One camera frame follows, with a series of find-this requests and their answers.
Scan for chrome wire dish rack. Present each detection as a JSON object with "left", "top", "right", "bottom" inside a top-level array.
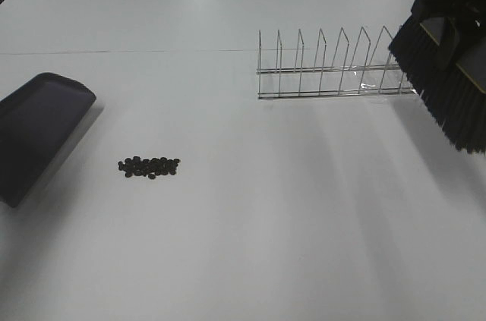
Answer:
[{"left": 256, "top": 26, "right": 416, "bottom": 100}]

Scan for purple plastic dustpan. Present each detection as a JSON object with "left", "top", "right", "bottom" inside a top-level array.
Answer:
[{"left": 1, "top": 72, "right": 96, "bottom": 208}]

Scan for purple hand brush black bristles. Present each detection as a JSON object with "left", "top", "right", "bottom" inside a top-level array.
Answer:
[{"left": 389, "top": 17, "right": 485, "bottom": 154}]

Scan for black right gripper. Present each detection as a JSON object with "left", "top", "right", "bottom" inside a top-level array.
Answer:
[{"left": 411, "top": 0, "right": 485, "bottom": 71}]

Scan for pile of coffee beans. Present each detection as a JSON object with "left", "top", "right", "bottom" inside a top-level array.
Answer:
[{"left": 117, "top": 156, "right": 181, "bottom": 180}]

